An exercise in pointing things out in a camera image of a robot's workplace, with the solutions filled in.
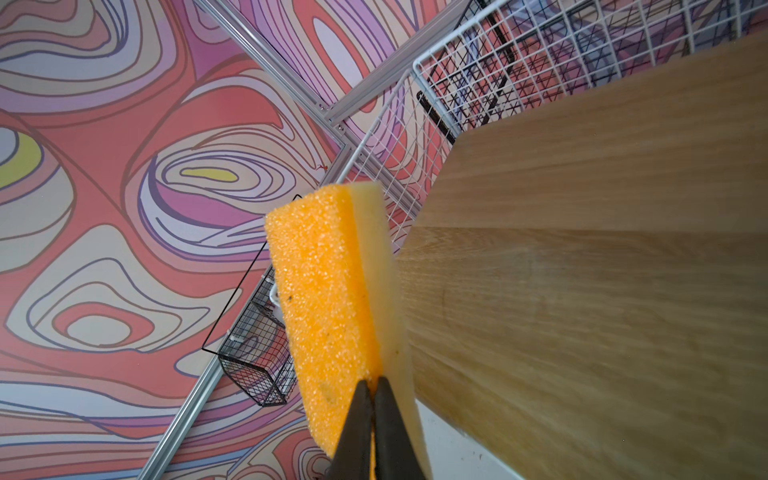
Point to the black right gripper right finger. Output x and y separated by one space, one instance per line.
394 453

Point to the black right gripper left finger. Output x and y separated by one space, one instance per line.
352 457

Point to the orange sponge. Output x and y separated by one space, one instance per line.
339 295

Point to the black wire wall basket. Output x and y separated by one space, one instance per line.
246 336

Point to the white wire wooden shelf rack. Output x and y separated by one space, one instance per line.
579 193

